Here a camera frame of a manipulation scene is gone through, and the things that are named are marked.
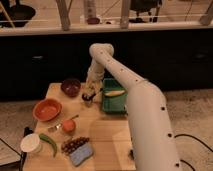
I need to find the blue sponge cloth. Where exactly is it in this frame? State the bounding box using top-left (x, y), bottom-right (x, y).
top-left (69, 143), bottom-right (93, 167)

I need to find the white lidded cup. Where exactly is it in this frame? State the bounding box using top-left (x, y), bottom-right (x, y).
top-left (26, 133), bottom-right (42, 153)

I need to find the yellow banana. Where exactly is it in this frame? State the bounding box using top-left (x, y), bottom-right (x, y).
top-left (105, 90), bottom-right (125, 97)

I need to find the black office chair base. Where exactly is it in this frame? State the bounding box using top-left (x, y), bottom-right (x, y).
top-left (0, 4), bottom-right (36, 27)

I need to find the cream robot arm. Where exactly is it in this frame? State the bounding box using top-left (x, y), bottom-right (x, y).
top-left (83, 43), bottom-right (182, 171)

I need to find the metal spoon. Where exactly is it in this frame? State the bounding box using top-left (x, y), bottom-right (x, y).
top-left (47, 123), bottom-right (62, 132)

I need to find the green chili pepper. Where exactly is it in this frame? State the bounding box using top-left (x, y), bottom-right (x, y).
top-left (39, 133), bottom-right (58, 157)

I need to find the orange bowl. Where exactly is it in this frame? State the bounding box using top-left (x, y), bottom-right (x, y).
top-left (33, 98), bottom-right (62, 122)

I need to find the black marker pen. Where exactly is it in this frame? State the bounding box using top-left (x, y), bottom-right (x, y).
top-left (19, 127), bottom-right (34, 171)

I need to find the green tray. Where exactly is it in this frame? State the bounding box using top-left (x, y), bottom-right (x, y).
top-left (102, 78), bottom-right (127, 114)

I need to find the black cable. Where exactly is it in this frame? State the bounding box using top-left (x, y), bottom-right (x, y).
top-left (173, 133), bottom-right (213, 171)

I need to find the bunch of brown grapes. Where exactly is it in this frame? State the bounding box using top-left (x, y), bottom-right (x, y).
top-left (61, 137), bottom-right (89, 155)

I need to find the dark red bowl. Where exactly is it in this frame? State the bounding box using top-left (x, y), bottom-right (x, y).
top-left (61, 78), bottom-right (81, 97)

